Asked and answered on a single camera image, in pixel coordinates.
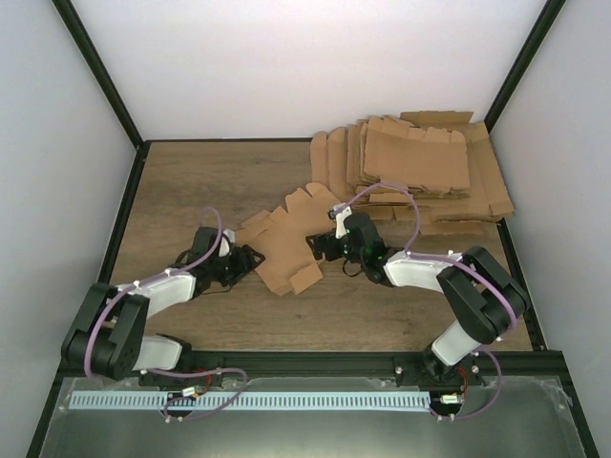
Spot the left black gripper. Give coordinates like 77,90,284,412
210,245,266,287

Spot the brown cardboard box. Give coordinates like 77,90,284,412
237,182,339,296

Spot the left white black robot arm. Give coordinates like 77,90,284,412
61,227,265,385

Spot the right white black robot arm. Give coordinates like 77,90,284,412
305,213,531,385

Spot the stack of flat cardboard blanks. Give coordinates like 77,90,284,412
309,111,515,235

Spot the clear plastic sheet cover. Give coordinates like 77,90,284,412
29,377,586,457

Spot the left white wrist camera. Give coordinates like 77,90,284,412
218,229,236,258

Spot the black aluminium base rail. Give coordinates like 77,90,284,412
61,350,564,383

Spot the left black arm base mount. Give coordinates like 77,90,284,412
137,363,223,389

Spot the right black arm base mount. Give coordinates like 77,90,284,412
392,352,483,390

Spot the light blue slotted cable duct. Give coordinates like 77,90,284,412
68,390,431,413

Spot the black frame post left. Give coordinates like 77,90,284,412
51,0,145,149

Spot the black frame post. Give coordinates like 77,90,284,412
51,0,145,149
484,0,566,133

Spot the black frame post right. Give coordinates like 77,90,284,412
484,0,566,133

